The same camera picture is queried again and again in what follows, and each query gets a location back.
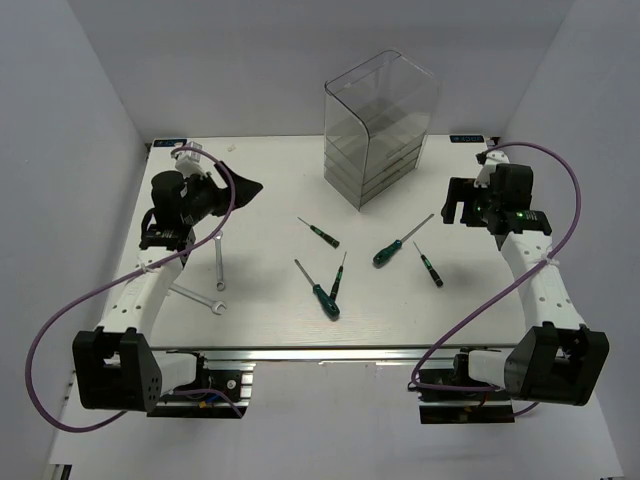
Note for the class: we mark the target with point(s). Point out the aluminium table front rail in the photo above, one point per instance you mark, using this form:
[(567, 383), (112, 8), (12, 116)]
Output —
[(305, 353)]

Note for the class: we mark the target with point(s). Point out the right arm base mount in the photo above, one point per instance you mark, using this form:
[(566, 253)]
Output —
[(439, 407)]

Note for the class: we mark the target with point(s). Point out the small screwdriver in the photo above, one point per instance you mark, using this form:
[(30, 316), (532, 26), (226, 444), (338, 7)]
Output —
[(337, 280), (334, 243), (436, 278)]

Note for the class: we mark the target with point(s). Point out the large green screwdriver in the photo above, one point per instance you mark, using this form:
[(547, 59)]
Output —
[(383, 256)]

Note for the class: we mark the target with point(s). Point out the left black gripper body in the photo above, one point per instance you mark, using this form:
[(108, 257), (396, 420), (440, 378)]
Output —
[(204, 199)]

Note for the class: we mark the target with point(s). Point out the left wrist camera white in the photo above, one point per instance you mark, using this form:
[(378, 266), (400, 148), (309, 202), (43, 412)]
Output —
[(187, 162)]

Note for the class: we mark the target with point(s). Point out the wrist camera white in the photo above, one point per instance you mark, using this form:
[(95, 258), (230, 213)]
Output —
[(489, 162), (187, 162)]

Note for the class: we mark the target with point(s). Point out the silver combination wrench lower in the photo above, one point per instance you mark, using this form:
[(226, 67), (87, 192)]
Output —
[(216, 306)]

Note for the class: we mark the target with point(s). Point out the left blue table label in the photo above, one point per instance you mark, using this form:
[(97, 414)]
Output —
[(169, 143)]

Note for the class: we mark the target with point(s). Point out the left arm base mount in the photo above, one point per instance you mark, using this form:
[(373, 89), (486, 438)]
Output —
[(222, 389)]

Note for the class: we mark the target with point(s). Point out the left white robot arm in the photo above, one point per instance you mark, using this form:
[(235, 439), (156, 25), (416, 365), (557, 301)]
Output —
[(116, 368)]

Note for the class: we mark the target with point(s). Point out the right blue table label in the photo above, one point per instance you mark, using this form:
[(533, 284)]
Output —
[(463, 139)]

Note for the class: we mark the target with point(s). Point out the silver combination wrench upright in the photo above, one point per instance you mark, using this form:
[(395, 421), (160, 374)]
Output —
[(220, 280)]

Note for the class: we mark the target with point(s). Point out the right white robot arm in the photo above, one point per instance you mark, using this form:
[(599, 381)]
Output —
[(559, 359)]

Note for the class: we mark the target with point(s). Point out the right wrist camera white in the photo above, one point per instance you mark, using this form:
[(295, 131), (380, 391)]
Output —
[(489, 162)]

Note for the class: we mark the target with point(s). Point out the blue table label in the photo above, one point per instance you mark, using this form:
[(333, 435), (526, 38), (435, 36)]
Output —
[(463, 139), (169, 143)]

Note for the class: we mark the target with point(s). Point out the clear acrylic drawer cabinet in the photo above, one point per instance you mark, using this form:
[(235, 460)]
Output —
[(376, 119)]

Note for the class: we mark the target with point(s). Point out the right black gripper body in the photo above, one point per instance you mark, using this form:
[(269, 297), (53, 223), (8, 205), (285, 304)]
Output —
[(484, 202)]

